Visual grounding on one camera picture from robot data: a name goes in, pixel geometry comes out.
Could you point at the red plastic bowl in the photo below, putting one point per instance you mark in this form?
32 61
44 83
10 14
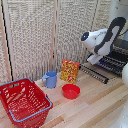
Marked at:
71 91

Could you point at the woven wooden folding screen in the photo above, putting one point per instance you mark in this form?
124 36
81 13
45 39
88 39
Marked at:
30 36

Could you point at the white black Franka robot arm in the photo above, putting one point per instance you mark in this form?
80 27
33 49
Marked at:
106 36

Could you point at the red yellow cereal box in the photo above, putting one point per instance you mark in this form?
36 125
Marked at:
69 71

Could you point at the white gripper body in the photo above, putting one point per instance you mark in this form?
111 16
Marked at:
94 59

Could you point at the black toaster oven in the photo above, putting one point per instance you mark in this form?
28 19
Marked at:
115 63

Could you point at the red plastic shopping basket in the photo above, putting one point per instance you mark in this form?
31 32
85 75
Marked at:
25 101

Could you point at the blue plastic mug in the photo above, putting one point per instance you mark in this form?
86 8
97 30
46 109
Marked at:
51 79

